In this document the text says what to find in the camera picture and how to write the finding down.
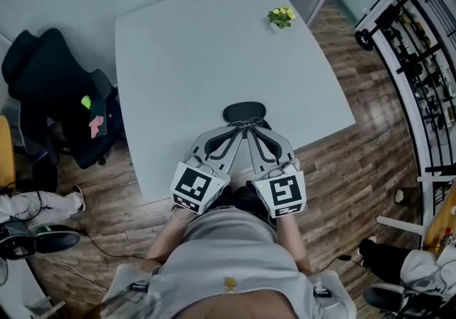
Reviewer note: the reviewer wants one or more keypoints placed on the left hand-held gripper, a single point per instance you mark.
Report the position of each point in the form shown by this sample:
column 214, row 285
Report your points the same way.
column 194, row 186

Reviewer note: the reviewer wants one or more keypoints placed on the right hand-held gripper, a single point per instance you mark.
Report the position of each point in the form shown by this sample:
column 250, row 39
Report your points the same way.
column 283, row 193

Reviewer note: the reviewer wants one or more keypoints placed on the wire-frame eyeglasses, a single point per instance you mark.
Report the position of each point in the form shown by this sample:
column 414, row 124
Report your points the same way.
column 254, row 120

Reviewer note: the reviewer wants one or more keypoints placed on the black glasses case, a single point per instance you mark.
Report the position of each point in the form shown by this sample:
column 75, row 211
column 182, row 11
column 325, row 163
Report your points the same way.
column 246, row 109

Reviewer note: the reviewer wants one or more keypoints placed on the person's left forearm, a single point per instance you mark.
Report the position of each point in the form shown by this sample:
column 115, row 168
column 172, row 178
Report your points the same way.
column 171, row 235

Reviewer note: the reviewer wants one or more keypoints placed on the person's right forearm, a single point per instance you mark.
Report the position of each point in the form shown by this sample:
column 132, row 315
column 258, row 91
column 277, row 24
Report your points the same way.
column 292, row 243

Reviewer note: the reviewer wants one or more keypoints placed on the person's black trousers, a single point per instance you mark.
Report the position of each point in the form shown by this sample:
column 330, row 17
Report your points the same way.
column 242, row 198

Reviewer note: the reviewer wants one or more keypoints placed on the person's grey shirt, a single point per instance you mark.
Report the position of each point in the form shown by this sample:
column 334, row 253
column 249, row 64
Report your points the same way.
column 231, row 257

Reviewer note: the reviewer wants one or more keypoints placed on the pink crumpled item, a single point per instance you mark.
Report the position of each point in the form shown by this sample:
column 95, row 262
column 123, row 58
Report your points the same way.
column 96, row 127

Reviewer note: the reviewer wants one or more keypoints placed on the dark green flat box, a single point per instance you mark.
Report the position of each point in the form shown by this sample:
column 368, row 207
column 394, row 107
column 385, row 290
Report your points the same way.
column 100, row 107

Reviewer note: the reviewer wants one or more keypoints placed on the small black white object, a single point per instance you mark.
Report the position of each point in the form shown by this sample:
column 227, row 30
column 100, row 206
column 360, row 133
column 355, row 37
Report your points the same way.
column 399, row 196

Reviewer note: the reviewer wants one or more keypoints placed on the small potted yellow-flowered plant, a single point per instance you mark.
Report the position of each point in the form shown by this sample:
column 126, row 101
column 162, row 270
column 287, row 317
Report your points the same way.
column 281, row 16

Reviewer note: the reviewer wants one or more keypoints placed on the black office chair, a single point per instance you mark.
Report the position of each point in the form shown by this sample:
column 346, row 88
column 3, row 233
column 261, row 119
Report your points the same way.
column 53, row 72

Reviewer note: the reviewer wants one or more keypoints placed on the black and grey device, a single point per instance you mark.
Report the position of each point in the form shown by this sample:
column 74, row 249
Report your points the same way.
column 57, row 239

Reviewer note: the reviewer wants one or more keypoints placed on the light wooden desk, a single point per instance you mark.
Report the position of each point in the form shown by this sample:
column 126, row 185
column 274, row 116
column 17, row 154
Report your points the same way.
column 443, row 221

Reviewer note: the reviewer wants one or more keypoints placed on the grey swivel chair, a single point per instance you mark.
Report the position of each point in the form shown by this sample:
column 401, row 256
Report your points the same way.
column 388, row 298

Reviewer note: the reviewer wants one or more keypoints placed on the yellow wooden table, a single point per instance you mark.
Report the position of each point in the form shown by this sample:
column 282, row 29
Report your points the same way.
column 6, row 154

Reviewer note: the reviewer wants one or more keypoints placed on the white desk frame bar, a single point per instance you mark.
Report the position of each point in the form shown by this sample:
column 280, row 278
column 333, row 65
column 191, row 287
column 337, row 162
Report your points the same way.
column 400, row 225

